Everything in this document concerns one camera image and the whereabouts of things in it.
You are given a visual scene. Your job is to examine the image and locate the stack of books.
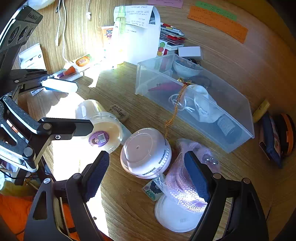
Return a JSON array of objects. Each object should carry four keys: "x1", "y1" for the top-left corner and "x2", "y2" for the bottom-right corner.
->
[{"x1": 157, "y1": 23, "x2": 187, "y2": 56}]

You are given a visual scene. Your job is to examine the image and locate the dark green spray bottle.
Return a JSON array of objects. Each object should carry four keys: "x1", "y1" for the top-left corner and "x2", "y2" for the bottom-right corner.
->
[{"x1": 216, "y1": 115, "x2": 242, "y2": 144}]

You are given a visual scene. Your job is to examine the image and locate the clear plastic storage bin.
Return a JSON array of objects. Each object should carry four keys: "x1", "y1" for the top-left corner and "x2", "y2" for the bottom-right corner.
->
[{"x1": 135, "y1": 54, "x2": 255, "y2": 153}]

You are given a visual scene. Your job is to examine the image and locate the white bowl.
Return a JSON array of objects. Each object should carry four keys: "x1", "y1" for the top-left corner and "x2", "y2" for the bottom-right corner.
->
[{"x1": 173, "y1": 60, "x2": 203, "y2": 78}]

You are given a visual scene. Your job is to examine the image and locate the white lidded jar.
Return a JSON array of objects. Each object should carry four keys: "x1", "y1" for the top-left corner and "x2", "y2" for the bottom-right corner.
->
[{"x1": 120, "y1": 128, "x2": 172, "y2": 179}]

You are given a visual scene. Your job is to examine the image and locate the white paper file holder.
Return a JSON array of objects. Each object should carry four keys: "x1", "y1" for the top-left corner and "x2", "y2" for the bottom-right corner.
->
[{"x1": 113, "y1": 5, "x2": 161, "y2": 65}]

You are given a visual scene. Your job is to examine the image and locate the orange label tube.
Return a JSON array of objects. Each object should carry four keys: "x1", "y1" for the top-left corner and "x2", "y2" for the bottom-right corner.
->
[{"x1": 64, "y1": 54, "x2": 92, "y2": 72}]

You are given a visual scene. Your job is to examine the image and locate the navy blue pouch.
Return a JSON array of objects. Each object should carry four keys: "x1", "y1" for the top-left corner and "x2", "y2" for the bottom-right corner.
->
[{"x1": 262, "y1": 113, "x2": 282, "y2": 168}]

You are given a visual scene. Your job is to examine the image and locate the pink sticky note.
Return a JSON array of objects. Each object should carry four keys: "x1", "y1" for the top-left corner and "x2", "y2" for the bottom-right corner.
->
[{"x1": 147, "y1": 0, "x2": 183, "y2": 9}]

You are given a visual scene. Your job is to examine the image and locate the pink rope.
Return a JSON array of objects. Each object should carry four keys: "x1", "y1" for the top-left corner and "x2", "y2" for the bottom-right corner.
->
[{"x1": 153, "y1": 138, "x2": 220, "y2": 212}]

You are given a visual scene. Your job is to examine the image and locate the white charging cable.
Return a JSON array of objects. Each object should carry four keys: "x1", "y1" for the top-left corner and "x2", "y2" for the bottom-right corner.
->
[{"x1": 55, "y1": 0, "x2": 92, "y2": 63}]

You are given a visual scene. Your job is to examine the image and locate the black orange round case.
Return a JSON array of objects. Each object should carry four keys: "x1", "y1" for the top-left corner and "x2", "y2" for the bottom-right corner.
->
[{"x1": 275, "y1": 113, "x2": 295, "y2": 156}]

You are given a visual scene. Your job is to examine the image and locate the clear cup with sticker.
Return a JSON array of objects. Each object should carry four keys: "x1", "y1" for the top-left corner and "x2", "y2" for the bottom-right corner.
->
[{"x1": 75, "y1": 99, "x2": 132, "y2": 153}]

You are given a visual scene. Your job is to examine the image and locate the beige eraser block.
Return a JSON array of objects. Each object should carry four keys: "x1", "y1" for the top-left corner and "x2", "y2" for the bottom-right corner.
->
[{"x1": 109, "y1": 104, "x2": 130, "y2": 123}]

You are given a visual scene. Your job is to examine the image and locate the yellow lotion tube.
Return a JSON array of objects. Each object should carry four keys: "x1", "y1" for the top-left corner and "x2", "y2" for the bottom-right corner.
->
[{"x1": 252, "y1": 99, "x2": 270, "y2": 123}]

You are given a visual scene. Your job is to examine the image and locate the orange sticky note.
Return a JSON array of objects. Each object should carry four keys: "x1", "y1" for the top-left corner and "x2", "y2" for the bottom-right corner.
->
[{"x1": 187, "y1": 6, "x2": 248, "y2": 44}]

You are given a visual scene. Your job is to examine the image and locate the small white box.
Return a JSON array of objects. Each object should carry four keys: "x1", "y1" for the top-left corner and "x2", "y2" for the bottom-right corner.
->
[{"x1": 178, "y1": 46, "x2": 202, "y2": 58}]

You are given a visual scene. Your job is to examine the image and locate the green sticky note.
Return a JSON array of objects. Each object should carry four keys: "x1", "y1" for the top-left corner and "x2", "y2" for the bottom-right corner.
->
[{"x1": 195, "y1": 1, "x2": 237, "y2": 21}]

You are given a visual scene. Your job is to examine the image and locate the white drawstring pouch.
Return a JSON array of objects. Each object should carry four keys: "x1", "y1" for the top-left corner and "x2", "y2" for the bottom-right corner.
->
[{"x1": 169, "y1": 84, "x2": 224, "y2": 123}]

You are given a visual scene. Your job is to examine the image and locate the pink notebook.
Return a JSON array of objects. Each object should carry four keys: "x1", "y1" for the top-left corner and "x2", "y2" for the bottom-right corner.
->
[{"x1": 259, "y1": 126, "x2": 270, "y2": 160}]

